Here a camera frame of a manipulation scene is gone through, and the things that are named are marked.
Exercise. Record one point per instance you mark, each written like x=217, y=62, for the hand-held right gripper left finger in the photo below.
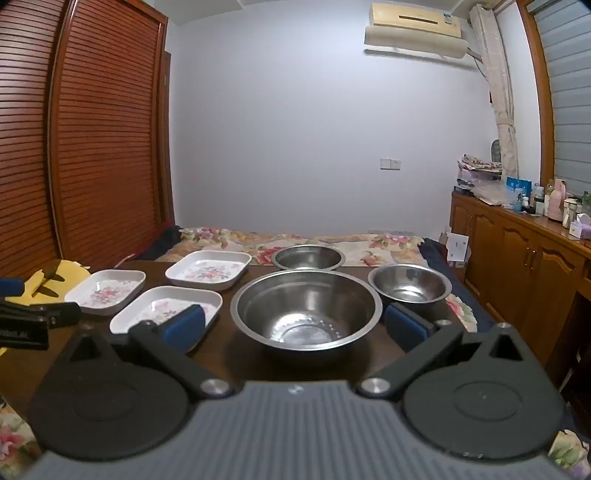
x=184, y=325

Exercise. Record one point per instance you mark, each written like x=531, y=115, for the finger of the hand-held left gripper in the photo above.
x=10, y=287
x=55, y=314

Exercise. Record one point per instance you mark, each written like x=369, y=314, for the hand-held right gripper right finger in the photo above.
x=406, y=325

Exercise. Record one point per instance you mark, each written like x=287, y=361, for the white floral square plate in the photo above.
x=207, y=270
x=152, y=307
x=106, y=290

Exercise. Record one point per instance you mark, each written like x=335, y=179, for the medium steel bowl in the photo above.
x=411, y=284

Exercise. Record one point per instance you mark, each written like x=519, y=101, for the large steel bowl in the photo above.
x=304, y=309

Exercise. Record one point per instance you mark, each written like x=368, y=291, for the small steel bowl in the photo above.
x=307, y=258

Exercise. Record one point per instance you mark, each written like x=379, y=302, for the yellow plush toy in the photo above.
x=69, y=273

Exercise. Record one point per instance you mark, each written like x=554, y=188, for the navy blanket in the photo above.
x=471, y=286

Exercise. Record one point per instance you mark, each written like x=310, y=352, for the dark cloth pile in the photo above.
x=161, y=244

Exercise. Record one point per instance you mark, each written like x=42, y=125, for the white paper bag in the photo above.
x=457, y=249

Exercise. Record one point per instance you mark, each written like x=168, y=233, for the wooden cabinet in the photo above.
x=517, y=258

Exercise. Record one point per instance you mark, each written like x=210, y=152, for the clear plastic bag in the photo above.
x=491, y=194

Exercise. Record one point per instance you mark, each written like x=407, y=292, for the bottles and clutter on sideboard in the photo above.
x=478, y=173

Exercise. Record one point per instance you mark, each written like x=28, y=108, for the wooden louvered wardrobe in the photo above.
x=92, y=138

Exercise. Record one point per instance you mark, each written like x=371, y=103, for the blue box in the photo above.
x=517, y=187

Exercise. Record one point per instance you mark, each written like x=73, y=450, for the pink thermos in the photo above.
x=554, y=201

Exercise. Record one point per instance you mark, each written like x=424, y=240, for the small grey fan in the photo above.
x=496, y=150

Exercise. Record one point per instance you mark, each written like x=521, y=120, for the white jar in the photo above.
x=569, y=213

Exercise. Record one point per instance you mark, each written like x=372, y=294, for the pale tissue box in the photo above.
x=581, y=229

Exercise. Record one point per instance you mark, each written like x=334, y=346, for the green bottle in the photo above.
x=586, y=201

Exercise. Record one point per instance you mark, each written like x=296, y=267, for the cream curtain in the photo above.
x=501, y=101

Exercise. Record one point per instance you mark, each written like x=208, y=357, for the grey window blind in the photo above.
x=572, y=92

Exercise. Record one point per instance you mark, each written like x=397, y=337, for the white wall switch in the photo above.
x=390, y=164

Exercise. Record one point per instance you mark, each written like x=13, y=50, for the wooden window frame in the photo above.
x=542, y=115

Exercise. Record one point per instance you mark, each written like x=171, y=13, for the wall air conditioner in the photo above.
x=415, y=27

